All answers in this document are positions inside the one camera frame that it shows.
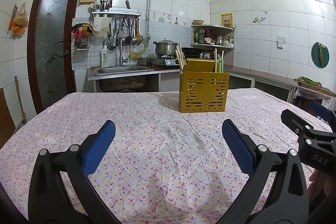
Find green handled knife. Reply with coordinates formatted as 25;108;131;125
217;58;222;73

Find wooden chopstick crossing top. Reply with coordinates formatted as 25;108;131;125
214;48;218;73

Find steel kitchen sink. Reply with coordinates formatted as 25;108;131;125
93;65;153;76

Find kitchen counter with cabinets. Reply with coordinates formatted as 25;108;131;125
88;65;298;103

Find person's right hand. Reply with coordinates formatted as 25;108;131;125
307;169;335;200

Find wooden board with vegetables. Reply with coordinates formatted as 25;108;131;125
294;76;335;98

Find green round cutting board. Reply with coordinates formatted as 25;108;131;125
311;42;330;68

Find floral pink tablecloth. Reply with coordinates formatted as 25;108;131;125
0;88;333;224

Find yellow perforated utensil holder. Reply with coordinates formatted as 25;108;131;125
179;59;230;113

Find black wok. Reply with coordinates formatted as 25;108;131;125
182;47;203;59

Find dark wooden glass door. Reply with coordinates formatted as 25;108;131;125
27;0;77;113

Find steel faucet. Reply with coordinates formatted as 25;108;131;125
117;36;128;67

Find white soap bottle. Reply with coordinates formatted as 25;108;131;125
101;45;109;68

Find gas stove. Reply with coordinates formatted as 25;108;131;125
137;56;180;67

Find steel cooking pot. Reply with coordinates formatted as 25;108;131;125
153;39;178;56

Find red yellow hanging items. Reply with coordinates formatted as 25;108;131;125
71;23;93;51

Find orange hanging bag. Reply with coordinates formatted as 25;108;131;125
7;2;29;38

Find hanging utensil rack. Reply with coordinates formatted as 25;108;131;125
92;0;144;50

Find white wall socket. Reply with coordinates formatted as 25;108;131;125
276;36;286;49

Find yellow wall poster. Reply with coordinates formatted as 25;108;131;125
220;13;234;28

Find corner wall shelf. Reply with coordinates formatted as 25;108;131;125
191;19;235;49

